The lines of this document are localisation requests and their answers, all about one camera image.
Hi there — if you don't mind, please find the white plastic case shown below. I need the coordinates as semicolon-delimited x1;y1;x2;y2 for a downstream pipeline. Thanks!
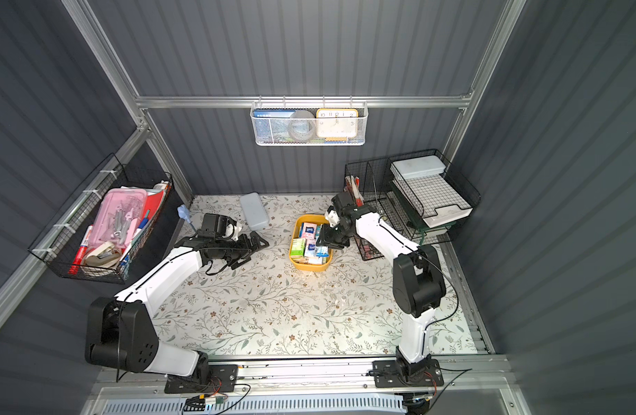
239;192;269;231

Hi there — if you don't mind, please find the black wire side basket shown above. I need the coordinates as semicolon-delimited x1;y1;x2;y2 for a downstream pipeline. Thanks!
28;155;174;285

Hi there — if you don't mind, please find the pink tissue pack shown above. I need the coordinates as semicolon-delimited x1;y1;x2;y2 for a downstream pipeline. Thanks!
304;240;316;257
305;257;325;266
298;222;319;240

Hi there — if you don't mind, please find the green tissue pack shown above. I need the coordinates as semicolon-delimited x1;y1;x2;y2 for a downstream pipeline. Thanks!
288;238;307;259

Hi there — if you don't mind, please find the red marker pen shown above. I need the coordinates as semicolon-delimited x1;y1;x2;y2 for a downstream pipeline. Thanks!
68;225;93;276

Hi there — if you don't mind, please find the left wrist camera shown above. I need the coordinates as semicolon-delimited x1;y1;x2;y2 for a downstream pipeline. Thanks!
198;214;241;240

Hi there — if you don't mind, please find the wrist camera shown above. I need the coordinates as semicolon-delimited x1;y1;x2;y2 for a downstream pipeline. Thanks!
198;214;241;240
325;206;340;228

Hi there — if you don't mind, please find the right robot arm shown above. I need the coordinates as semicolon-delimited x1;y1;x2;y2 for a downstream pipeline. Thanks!
318;191;447;373

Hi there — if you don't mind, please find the pink pencil case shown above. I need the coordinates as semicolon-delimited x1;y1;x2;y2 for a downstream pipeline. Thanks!
89;188;148;248

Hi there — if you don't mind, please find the white paper stack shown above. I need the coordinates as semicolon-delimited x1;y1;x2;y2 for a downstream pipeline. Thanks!
390;155;473;228

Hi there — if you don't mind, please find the white wire wall basket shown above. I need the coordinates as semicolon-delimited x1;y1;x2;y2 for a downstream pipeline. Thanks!
250;100;369;147

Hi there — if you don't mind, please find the light blue tissue pack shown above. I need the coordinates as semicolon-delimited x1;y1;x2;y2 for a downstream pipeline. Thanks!
315;246;330;258

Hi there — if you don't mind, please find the yellow alarm clock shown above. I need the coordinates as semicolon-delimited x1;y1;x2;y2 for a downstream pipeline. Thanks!
315;108;359;140

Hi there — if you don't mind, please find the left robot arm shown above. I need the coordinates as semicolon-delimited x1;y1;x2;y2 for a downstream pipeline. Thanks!
84;232;269;384

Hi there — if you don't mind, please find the grey tape roll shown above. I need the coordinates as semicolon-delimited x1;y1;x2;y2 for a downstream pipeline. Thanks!
288;110;316;143

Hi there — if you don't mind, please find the blue brush holder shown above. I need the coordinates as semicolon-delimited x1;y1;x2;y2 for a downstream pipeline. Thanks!
177;204;198;233

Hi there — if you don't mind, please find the black wire desk organizer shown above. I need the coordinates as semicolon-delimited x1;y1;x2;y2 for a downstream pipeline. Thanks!
344;149;481;247

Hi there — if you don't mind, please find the yellow storage box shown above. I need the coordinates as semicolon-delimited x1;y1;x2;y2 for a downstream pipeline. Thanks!
288;214;333;273

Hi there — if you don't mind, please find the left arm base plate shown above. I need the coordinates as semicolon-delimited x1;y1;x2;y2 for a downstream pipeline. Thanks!
164;365;239;394

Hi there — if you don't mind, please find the blue box in basket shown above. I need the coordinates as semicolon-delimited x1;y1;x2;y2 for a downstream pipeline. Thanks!
251;109;295;145

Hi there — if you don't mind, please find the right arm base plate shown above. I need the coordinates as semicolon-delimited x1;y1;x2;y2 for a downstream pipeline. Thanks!
367;356;444;388

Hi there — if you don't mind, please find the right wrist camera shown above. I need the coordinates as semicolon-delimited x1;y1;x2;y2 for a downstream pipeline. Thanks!
325;206;340;228

